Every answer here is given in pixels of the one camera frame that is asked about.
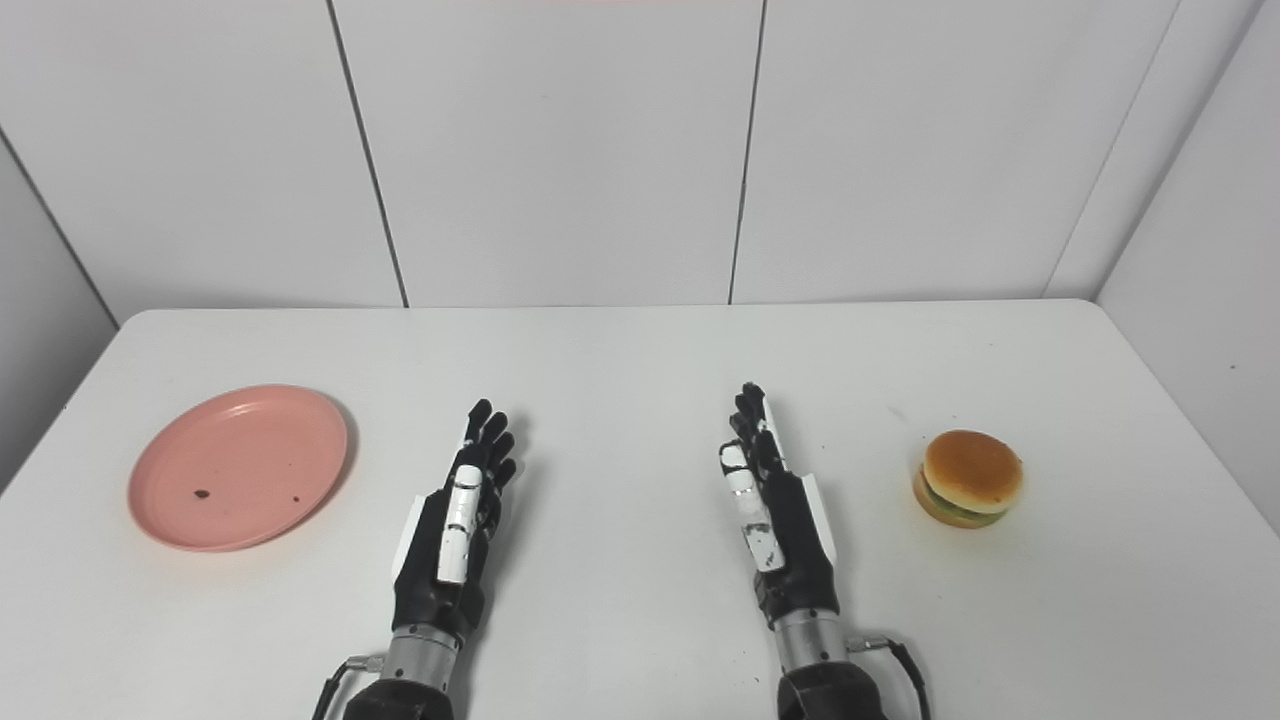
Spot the pink plate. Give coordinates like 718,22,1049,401
127,384,350,553

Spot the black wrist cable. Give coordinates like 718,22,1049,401
312,654,387,720
848,636,932,720

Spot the toy hamburger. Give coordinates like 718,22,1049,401
912,430,1024,530

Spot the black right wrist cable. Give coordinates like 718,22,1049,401
848,636,932,720

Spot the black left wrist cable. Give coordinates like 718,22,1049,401
312,654,387,720

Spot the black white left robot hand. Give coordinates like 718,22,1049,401
390,399,519,642

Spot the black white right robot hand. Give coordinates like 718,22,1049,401
718,382,842,631

